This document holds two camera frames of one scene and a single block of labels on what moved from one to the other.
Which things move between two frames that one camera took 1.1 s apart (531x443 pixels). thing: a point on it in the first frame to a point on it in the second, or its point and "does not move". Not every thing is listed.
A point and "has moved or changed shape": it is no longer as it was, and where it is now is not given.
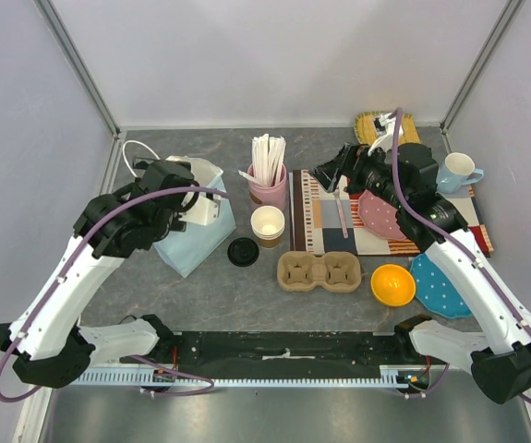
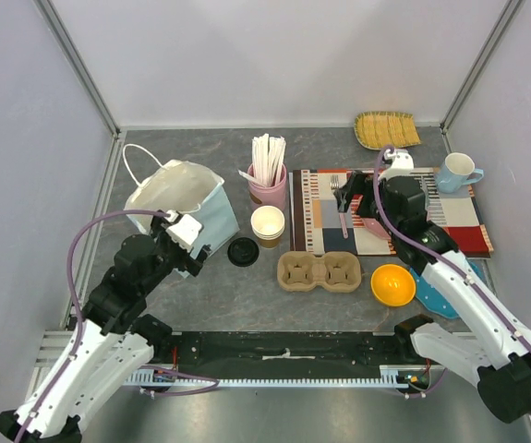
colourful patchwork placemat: x=322 y=223 does not move
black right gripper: x=348 y=165 to x=362 y=198
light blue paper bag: x=187 y=245 has moved or changed shape
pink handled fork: x=342 y=182 does not move
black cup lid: x=243 y=252 does not move
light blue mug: x=457 y=170 does not move
